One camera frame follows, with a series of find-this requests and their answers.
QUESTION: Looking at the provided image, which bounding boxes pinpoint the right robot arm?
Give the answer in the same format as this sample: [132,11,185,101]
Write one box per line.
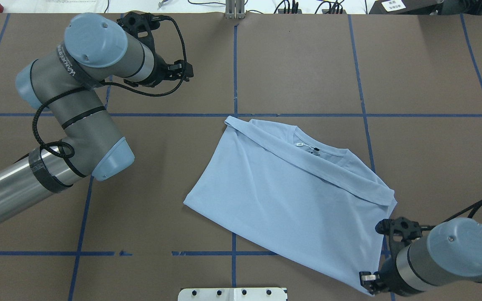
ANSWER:
[359,217,482,297]

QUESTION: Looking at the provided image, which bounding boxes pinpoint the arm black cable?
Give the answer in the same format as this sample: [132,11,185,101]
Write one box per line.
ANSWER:
[421,182,482,232]
[32,16,194,159]

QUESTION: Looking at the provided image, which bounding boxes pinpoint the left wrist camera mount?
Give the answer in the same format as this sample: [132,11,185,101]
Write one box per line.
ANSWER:
[116,12,168,53]

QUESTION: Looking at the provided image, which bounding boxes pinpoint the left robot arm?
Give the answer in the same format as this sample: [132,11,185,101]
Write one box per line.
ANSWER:
[0,12,193,224]

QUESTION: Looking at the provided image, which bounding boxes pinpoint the black box with label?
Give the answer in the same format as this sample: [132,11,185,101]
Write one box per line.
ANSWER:
[368,0,444,15]

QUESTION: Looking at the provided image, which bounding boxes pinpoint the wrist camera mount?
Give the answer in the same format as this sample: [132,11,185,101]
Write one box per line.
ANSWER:
[375,217,434,248]
[116,12,168,53]

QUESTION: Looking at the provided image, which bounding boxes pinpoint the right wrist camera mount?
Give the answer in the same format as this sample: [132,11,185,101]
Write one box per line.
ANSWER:
[375,217,434,248]

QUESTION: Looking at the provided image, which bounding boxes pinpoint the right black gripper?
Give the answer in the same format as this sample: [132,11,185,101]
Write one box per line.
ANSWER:
[359,257,409,296]

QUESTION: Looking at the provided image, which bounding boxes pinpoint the light blue t-shirt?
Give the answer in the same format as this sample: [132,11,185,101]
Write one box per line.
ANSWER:
[184,117,397,294]

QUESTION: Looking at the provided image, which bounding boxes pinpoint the white pillar with base plate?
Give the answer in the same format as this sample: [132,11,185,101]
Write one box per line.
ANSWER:
[177,287,288,301]

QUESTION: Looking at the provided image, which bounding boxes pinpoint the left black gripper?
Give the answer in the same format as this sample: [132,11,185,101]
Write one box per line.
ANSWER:
[140,53,190,87]

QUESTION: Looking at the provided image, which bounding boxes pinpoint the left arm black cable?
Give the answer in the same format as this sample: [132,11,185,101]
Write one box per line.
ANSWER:
[32,16,194,159]

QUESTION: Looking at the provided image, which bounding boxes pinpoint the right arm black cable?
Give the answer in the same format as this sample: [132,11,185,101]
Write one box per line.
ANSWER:
[421,182,482,232]

